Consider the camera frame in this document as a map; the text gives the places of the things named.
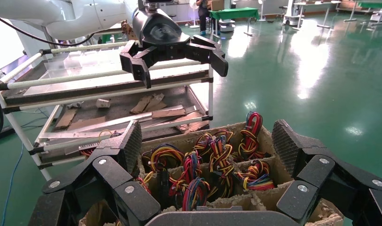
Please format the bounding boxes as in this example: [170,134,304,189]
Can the brown cardboard divider box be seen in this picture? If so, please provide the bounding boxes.
[79,121,345,226]

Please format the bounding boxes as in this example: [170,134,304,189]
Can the blue floor cable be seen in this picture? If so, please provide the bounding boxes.
[0,143,25,226]

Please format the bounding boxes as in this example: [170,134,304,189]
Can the green cloth covered table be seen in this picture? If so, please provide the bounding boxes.
[358,0,382,9]
[209,7,260,37]

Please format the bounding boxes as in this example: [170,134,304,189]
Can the brown cardboard carton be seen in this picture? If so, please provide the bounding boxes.
[207,0,225,11]

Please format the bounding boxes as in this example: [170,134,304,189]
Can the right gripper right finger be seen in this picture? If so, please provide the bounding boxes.
[271,119,382,226]

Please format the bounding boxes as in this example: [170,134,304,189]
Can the silver power supply coloured wires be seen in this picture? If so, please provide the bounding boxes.
[182,177,211,212]
[134,171,154,194]
[182,150,201,188]
[146,143,185,173]
[235,160,276,192]
[239,112,267,161]
[193,129,234,154]
[208,137,236,200]

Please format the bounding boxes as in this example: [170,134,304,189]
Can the white table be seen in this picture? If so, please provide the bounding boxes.
[294,0,342,29]

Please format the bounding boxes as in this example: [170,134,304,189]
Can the person in dark clothes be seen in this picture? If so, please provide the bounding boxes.
[195,0,212,36]

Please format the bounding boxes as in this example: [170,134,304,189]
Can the white wheeled robot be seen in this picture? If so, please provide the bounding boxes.
[282,0,304,26]

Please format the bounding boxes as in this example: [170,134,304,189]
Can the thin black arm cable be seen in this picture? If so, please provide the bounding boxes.
[0,16,96,48]

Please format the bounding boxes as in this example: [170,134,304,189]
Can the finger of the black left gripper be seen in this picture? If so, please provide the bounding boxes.
[185,34,229,78]
[119,40,159,89]

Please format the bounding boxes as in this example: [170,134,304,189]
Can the white paper cup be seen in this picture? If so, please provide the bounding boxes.
[95,98,111,109]

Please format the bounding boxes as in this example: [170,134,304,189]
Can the white pipe frame rack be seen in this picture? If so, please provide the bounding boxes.
[0,40,214,182]

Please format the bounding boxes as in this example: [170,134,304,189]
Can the white standing fan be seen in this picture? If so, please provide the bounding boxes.
[189,0,200,29]
[257,0,268,23]

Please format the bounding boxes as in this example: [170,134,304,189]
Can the white machine base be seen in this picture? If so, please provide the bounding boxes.
[369,8,382,23]

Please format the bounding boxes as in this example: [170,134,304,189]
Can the loose coloured wire bundle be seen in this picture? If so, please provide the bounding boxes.
[80,146,100,157]

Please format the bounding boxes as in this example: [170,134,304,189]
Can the clear plastic tray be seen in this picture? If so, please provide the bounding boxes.
[44,49,134,79]

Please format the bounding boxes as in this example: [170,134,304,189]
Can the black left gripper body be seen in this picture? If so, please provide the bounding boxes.
[132,8,191,62]

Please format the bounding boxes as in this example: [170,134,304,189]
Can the brown cardboard scrap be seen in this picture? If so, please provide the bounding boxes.
[144,93,168,112]
[175,111,210,134]
[55,108,78,129]
[151,107,187,119]
[130,95,154,114]
[67,116,107,131]

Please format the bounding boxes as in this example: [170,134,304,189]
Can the small white mobile robot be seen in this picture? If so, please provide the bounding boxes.
[218,18,236,33]

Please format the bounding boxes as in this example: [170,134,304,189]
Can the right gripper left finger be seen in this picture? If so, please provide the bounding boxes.
[29,120,162,226]

